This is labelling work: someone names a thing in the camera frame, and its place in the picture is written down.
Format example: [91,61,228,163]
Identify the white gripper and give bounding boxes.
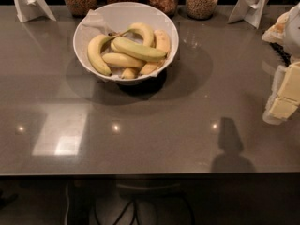
[262,62,300,125]

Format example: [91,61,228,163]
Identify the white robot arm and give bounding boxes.
[262,4,300,125]

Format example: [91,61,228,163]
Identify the right yellow banana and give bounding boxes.
[140,29,171,75]

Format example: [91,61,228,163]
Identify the curved back yellow banana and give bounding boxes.
[120,22,155,47]

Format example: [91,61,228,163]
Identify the small front banana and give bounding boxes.
[121,67,139,79]

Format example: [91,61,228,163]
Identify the middle yellow banana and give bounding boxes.
[102,52,145,68]

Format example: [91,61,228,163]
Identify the greenish top banana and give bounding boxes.
[112,37,167,62]

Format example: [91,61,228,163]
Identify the white bowl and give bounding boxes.
[73,2,179,85]

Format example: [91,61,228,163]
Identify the long left yellow banana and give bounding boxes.
[87,34,115,76]

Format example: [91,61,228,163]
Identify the white paper bowl liner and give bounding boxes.
[82,9,107,34]

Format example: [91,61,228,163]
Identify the right white stand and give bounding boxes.
[228,0,269,29]

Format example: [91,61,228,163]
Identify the white stand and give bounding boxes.
[14,0,56,23]
[228,0,269,29]

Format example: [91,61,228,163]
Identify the left white stand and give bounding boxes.
[14,0,56,23]

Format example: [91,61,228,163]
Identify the black cables under table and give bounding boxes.
[64,181,196,225]

